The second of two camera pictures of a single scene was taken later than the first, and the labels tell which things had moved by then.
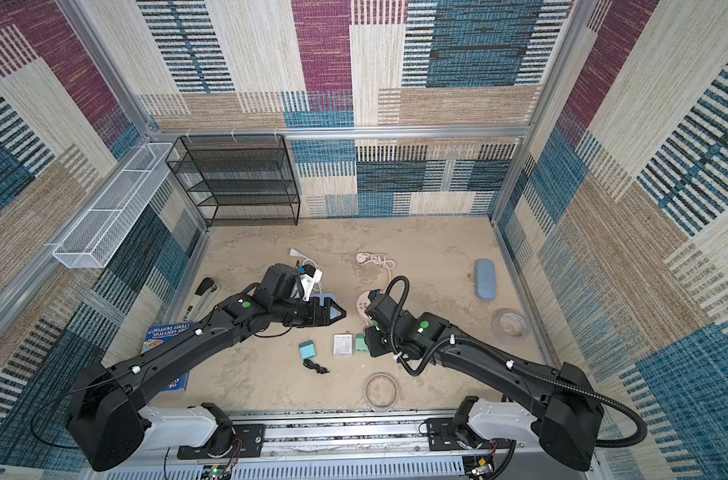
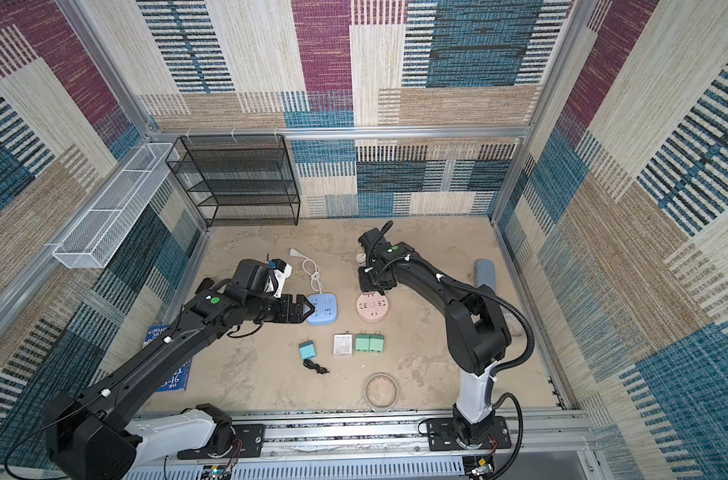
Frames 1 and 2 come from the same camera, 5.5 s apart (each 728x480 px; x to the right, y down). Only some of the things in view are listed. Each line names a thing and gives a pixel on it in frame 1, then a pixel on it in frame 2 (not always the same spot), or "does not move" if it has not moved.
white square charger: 342,345 does not move
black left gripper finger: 338,318 -> 308,314
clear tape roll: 381,391 does not move
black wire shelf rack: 237,180 does not move
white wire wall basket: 101,231 does not move
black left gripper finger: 328,301 -> 308,303
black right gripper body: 380,342 -> 371,280
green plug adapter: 360,344 does not move
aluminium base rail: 383,445 does not move
